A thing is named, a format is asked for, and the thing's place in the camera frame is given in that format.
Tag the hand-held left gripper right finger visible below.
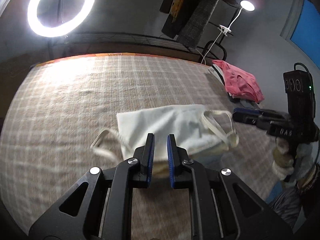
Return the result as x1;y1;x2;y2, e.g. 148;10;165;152
167;134;293;240

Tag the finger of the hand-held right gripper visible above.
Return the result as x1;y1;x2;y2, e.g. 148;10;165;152
232;113;260;126
233;107;261;116

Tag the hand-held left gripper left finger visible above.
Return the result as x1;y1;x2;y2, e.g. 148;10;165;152
29;133;155;240

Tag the white camisole top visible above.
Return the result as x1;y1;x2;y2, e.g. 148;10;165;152
90;104;239;178

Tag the person's right forearm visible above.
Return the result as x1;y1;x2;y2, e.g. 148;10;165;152
296;162;320;198

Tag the pile of folded clothes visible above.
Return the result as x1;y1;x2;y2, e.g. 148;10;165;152
212;65;263;111

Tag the black metal clothes rack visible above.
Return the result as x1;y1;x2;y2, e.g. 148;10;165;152
47;0;258;64

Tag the person's right hand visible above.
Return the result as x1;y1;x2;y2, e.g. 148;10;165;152
272;137;314;182

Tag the pink garment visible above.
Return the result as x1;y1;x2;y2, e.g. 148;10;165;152
212;59;265;103

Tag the window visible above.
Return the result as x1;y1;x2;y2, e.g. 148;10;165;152
290;0;320;69

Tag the checked beige blanket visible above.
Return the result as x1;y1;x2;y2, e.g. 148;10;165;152
0;55;285;240

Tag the person's grey padded garment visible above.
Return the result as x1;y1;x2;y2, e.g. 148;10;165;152
267;187;308;228

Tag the grey plaid coat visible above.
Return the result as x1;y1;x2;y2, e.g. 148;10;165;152
177;0;225;49

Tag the white clip lamp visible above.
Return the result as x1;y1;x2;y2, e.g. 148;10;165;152
219;0;255;37

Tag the yellow patterned garment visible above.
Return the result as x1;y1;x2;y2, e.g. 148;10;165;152
170;0;188;22

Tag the white lamp cable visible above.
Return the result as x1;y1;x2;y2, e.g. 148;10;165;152
200;33;222;64

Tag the white ring light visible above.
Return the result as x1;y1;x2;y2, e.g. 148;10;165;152
27;0;96;38

